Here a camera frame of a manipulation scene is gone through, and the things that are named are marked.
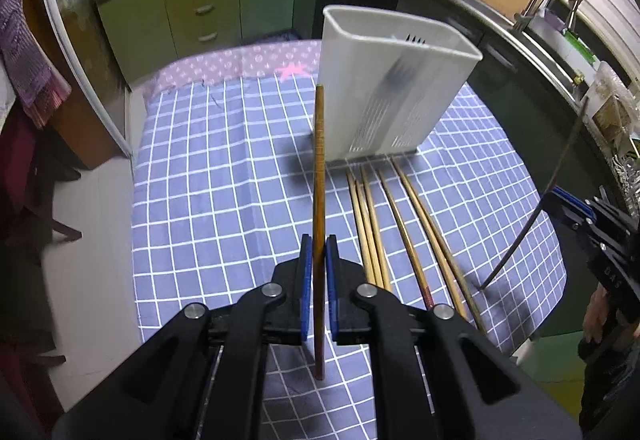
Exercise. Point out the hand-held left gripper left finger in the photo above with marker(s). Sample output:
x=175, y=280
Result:
x=306, y=290

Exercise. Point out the purple striped towel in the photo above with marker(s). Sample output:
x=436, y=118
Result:
x=27, y=60

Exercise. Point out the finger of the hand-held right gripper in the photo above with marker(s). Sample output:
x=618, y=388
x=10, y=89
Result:
x=577, y=206
x=565, y=215

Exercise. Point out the blue checkered tablecloth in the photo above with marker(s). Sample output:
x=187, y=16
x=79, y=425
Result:
x=225, y=220

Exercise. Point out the person's right hand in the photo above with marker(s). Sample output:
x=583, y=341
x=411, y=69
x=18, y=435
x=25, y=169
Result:
x=594, y=320

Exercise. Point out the amber chopstick with red band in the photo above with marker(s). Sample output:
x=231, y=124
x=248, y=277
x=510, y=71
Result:
x=402, y=235

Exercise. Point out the white plastic utensil holder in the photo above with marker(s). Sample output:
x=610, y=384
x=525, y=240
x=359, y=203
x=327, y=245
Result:
x=360, y=70

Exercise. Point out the reddish brown wooden chopstick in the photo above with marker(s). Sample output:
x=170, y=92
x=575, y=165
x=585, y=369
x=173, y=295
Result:
x=320, y=170

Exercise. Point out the light bamboo chopstick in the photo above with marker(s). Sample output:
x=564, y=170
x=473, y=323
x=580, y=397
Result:
x=368, y=230
x=357, y=220
x=374, y=220

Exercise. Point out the pink patterned cloth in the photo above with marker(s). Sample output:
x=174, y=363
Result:
x=225, y=63

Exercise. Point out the stainless steel sink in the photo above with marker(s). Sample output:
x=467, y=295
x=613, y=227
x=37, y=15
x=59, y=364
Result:
x=540, y=50

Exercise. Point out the small steel faucet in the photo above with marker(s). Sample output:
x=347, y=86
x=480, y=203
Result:
x=574, y=15

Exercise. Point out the dark red chair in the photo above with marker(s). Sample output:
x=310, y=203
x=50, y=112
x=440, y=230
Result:
x=30, y=190

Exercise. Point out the dark metal fork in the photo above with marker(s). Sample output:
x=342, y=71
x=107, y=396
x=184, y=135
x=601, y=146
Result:
x=414, y=40

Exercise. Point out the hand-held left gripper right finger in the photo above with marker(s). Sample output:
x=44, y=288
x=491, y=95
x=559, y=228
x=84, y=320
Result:
x=331, y=290

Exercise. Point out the clear plastic bags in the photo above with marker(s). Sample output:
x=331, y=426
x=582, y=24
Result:
x=612, y=100

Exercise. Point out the thin dark chopstick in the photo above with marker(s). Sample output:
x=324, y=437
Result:
x=515, y=244

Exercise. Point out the tall steel faucet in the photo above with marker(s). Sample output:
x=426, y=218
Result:
x=535, y=0

